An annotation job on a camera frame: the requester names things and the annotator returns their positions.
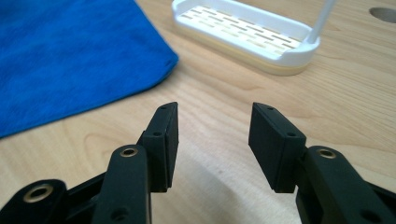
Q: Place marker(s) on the white slotted drain rack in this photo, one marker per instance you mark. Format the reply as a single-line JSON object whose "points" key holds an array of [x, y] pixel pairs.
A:
{"points": [[249, 34]]}

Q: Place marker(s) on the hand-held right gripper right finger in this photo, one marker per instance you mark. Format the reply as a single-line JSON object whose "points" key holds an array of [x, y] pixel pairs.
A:
{"points": [[280, 146]]}

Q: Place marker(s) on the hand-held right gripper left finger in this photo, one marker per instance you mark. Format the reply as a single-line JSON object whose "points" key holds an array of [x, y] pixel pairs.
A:
{"points": [[162, 146]]}

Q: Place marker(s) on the blue cloth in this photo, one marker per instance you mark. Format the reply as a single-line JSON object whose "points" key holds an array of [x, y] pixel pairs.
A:
{"points": [[74, 53]]}

